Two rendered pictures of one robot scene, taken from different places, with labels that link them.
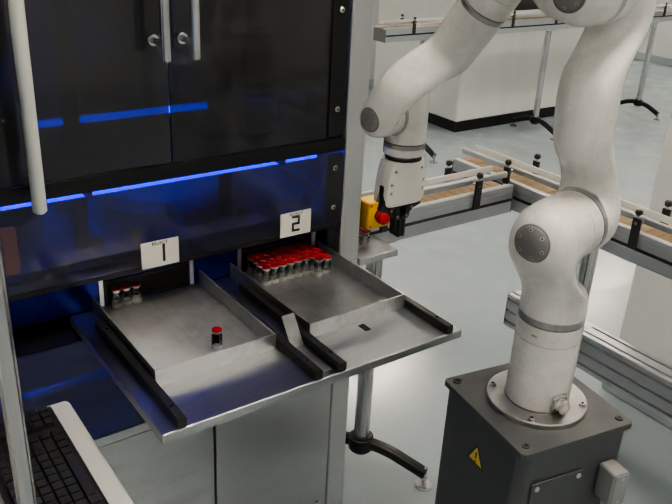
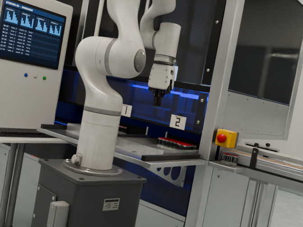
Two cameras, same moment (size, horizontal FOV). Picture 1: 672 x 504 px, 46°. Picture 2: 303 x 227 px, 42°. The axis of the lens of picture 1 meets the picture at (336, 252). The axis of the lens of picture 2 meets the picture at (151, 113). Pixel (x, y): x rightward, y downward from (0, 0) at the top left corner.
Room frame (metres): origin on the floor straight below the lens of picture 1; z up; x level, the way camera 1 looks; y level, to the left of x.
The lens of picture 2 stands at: (1.08, -1.64, 1.14)
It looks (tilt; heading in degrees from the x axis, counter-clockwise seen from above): 3 degrees down; 74
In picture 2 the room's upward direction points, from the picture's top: 10 degrees clockwise
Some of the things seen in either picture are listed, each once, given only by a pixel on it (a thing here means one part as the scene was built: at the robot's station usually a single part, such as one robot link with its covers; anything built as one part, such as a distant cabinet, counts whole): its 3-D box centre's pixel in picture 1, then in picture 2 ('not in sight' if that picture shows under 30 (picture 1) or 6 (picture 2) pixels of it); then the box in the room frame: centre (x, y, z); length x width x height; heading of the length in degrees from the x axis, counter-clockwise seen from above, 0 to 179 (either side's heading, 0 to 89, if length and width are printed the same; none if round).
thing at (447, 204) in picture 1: (417, 201); (298, 170); (2.17, -0.23, 0.92); 0.69 x 0.16 x 0.16; 127
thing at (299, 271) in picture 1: (294, 268); (172, 145); (1.71, 0.10, 0.90); 0.18 x 0.02 x 0.05; 127
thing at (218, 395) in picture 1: (267, 326); (123, 145); (1.48, 0.14, 0.87); 0.70 x 0.48 x 0.02; 127
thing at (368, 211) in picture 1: (371, 210); (227, 138); (1.88, -0.09, 1.00); 0.08 x 0.07 x 0.07; 37
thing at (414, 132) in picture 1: (406, 108); (167, 39); (1.52, -0.12, 1.35); 0.09 x 0.08 x 0.13; 137
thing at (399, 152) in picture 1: (404, 147); (165, 60); (1.53, -0.13, 1.27); 0.09 x 0.08 x 0.03; 127
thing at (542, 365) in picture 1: (543, 358); (97, 140); (1.27, -0.40, 0.95); 0.19 x 0.19 x 0.18
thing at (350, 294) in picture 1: (314, 285); (161, 147); (1.64, 0.05, 0.90); 0.34 x 0.26 x 0.04; 37
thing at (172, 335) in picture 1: (180, 321); (109, 132); (1.44, 0.32, 0.90); 0.34 x 0.26 x 0.04; 37
